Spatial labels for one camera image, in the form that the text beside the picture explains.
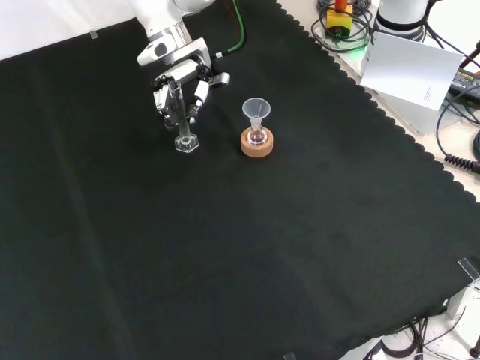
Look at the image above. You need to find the cork ring stand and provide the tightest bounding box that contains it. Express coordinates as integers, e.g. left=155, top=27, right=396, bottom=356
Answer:
left=240, top=127, right=275, bottom=158

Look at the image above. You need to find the green cable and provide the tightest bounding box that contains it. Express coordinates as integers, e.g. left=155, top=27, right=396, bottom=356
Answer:
left=214, top=0, right=248, bottom=59

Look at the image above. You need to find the black coiled cable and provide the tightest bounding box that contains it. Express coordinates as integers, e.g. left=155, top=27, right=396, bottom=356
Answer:
left=443, top=153, right=480, bottom=173

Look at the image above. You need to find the clear glass graduated cylinder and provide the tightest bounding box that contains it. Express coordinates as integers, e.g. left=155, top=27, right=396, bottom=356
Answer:
left=166, top=79, right=200, bottom=155

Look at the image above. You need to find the clear plastic funnel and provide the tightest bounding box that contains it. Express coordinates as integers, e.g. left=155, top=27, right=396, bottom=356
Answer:
left=241, top=97, right=272, bottom=131

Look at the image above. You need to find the grey white box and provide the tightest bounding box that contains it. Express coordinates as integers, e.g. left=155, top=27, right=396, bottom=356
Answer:
left=369, top=88, right=451, bottom=135

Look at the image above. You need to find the yellow emergency stop button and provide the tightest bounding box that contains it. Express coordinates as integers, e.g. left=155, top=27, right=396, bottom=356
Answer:
left=325, top=0, right=355, bottom=38

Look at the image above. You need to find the small round-bottom glass flask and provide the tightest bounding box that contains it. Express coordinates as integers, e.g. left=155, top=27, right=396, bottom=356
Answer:
left=247, top=116, right=268, bottom=146

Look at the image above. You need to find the dark tripod leg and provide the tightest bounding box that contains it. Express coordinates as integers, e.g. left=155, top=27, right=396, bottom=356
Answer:
left=459, top=39, right=480, bottom=71

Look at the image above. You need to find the black scalloped-edge table cloth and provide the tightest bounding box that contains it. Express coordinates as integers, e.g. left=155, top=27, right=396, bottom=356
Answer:
left=0, top=0, right=480, bottom=360

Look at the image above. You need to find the black floor cables bundle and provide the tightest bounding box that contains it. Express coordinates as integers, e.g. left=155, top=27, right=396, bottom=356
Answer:
left=359, top=316, right=480, bottom=360

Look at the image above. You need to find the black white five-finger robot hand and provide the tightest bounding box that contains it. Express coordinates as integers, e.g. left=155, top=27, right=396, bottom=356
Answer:
left=151, top=58, right=213, bottom=131

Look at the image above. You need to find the black power adapter brick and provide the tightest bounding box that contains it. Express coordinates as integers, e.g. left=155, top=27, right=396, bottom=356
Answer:
left=448, top=68, right=480, bottom=99

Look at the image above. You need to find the thin black cable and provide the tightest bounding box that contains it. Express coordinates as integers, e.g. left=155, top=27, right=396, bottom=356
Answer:
left=434, top=91, right=480, bottom=161

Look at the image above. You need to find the black looped cables bundle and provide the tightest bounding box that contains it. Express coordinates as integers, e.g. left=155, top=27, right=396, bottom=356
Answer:
left=310, top=0, right=380, bottom=54

